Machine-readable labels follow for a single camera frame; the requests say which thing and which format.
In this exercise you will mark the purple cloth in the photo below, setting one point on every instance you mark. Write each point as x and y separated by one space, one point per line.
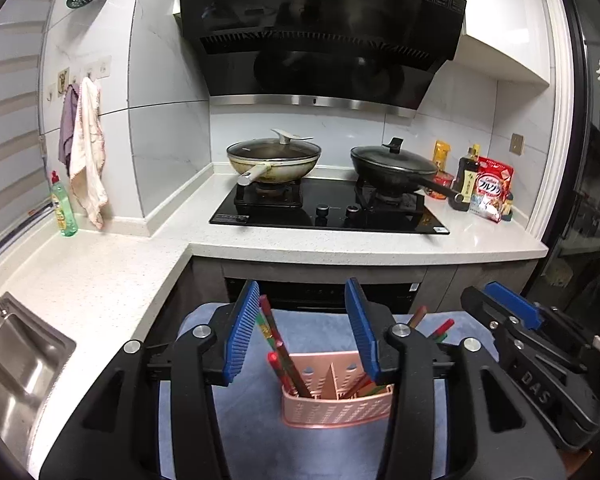
67 130

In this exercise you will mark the green chopstick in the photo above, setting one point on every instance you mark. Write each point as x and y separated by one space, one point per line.
441 336
270 332

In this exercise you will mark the green dish soap bottle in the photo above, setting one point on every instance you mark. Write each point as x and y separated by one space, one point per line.
64 210

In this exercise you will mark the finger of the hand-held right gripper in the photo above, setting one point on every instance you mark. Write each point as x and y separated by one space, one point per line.
490 312
512 302

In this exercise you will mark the yellow packet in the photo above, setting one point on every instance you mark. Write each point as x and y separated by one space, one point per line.
442 155

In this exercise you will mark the beige wok with glass lid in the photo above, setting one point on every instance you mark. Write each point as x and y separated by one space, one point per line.
275 157

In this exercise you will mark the steel sink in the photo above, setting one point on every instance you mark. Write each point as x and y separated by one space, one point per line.
20 365

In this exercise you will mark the patterned wall hook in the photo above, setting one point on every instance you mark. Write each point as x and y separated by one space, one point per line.
63 80

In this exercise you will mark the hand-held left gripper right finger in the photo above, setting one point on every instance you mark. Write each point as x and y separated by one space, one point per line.
362 330

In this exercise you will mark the reddish brown chopstick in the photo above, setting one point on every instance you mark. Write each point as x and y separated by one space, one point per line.
286 355

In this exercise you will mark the red instant noodle cup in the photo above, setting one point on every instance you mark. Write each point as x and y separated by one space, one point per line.
442 184

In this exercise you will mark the wall socket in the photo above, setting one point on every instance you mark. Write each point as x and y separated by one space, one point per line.
517 143

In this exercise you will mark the dark red chopstick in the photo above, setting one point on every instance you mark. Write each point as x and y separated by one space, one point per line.
266 310

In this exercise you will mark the black range hood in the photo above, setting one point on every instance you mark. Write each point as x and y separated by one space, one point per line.
320 25

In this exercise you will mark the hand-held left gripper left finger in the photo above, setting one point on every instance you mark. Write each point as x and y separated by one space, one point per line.
242 330

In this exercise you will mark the blue fleece mat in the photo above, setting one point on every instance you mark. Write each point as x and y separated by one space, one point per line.
250 435

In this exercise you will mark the black gas cooktop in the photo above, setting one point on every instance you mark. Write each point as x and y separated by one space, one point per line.
330 217

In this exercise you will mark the white hanging towel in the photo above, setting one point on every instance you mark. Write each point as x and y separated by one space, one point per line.
87 150

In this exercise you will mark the white window blind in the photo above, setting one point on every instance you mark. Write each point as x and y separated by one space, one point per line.
10 125

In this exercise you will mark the bright red chopstick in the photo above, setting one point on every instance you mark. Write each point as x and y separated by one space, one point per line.
272 360
445 326

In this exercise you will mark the pink perforated utensil holder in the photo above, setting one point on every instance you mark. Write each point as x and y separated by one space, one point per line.
330 410

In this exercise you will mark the dark soy sauce bottle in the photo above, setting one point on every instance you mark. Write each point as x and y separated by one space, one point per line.
467 175

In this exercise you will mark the small blue yellow jar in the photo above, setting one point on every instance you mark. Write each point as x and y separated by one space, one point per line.
508 209

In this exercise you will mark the red white cereal bag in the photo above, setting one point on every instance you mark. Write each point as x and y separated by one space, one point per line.
492 190

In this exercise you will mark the black lidded frying pan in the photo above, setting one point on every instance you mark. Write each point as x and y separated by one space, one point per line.
395 165

